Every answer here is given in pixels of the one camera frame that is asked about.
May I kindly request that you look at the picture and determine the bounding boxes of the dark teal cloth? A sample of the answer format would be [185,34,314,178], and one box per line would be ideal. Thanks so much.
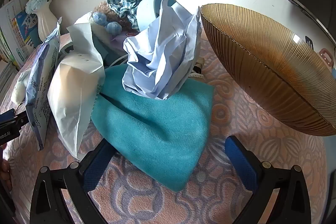
[92,35,116,67]

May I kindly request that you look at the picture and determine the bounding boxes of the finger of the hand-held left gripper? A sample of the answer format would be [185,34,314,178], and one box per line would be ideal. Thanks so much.
[0,108,29,130]

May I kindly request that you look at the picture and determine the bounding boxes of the brown plush with blue pompoms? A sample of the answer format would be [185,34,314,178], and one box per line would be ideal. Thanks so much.
[88,1,132,35]

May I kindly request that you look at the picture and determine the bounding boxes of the purple packet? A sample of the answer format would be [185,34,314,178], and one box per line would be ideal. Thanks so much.
[109,30,139,56]

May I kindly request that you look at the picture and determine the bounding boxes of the light blue paper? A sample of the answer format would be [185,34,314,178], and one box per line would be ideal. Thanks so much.
[123,0,202,101]

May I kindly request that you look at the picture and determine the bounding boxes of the white ribbed vase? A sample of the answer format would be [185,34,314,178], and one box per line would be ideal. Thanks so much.
[33,0,59,42]

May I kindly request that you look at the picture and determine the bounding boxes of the amber ribbed glass bowl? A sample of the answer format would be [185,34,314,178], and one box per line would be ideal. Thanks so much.
[200,3,336,137]

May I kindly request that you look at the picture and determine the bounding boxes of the white cable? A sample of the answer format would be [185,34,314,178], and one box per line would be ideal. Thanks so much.
[106,54,129,67]

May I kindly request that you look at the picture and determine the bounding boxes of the teal fleece cloth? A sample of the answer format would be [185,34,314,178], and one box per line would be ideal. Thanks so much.
[89,67,214,192]

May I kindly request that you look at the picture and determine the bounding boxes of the stack of books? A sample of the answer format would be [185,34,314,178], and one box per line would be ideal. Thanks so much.
[0,0,42,72]

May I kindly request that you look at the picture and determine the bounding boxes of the pink and purple patterned tablecloth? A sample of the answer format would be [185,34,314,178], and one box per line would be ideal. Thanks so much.
[0,32,328,224]

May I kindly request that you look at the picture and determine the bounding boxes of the blue and white wipes packet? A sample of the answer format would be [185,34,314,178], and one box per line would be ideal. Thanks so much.
[25,17,63,151]

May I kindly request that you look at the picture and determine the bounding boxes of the light blue tape roll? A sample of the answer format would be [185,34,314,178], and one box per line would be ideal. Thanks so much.
[136,0,177,31]

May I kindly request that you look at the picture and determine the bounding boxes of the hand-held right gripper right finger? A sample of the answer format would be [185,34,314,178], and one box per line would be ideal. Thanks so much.
[224,135,313,224]

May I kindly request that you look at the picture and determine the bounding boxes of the person's left hand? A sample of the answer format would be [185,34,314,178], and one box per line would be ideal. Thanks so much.
[0,147,12,191]

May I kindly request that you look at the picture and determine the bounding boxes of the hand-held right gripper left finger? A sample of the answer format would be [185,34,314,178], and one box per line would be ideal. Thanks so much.
[30,138,118,224]

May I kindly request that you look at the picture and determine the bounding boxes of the white plastic bag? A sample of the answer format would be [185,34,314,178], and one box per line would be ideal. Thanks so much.
[47,14,106,161]

